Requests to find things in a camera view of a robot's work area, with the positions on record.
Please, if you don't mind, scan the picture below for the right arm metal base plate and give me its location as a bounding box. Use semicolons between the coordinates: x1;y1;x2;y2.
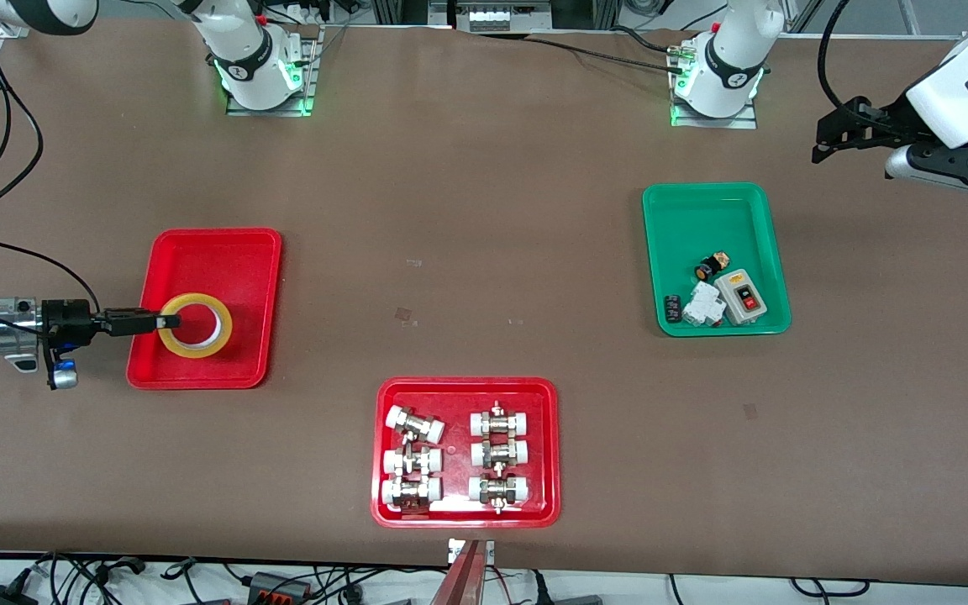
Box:
225;25;323;118

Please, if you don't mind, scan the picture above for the black orange round knob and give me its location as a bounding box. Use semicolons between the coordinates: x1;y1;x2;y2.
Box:
694;251;734;282

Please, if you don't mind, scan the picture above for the white power strip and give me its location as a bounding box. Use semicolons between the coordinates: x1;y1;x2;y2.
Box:
454;0;553;34

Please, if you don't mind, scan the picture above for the black cable on table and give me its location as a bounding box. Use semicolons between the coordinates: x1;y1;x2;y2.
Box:
524;25;688;73

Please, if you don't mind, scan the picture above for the white circuit breaker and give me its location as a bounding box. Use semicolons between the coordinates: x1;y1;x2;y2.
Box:
682;281;725;328

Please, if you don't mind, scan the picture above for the red tray with fittings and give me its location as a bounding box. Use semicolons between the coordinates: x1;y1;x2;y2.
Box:
371;376;562;529

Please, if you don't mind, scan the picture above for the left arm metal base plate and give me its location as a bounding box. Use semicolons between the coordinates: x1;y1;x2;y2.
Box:
670;46;760;130

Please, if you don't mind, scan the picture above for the grey switch box red button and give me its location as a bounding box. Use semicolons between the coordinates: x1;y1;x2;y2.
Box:
714;268;769;327

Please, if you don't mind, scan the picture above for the silver metal bracket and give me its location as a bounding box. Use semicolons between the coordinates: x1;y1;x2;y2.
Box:
447;538;496;566

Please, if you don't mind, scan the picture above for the red metal bar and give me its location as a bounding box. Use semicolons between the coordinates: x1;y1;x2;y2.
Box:
429;541;486;605

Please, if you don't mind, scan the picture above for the yellow packing tape roll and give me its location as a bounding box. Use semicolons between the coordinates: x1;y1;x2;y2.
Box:
156;292;234;360

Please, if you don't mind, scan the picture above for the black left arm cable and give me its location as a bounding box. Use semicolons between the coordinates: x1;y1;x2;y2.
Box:
817;0;876;120

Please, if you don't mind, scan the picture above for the green plastic tray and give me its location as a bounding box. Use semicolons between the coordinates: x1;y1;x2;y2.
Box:
642;181;792;338

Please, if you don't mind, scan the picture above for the empty red plastic tray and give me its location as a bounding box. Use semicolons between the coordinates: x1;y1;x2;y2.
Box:
126;228;284;391

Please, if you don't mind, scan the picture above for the white capped brass pipe fitting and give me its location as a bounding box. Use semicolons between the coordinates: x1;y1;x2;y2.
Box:
386;405;446;445
470;401;532;439
382;445;444;478
467;472;531;514
470;438;531;471
381;476;444;513

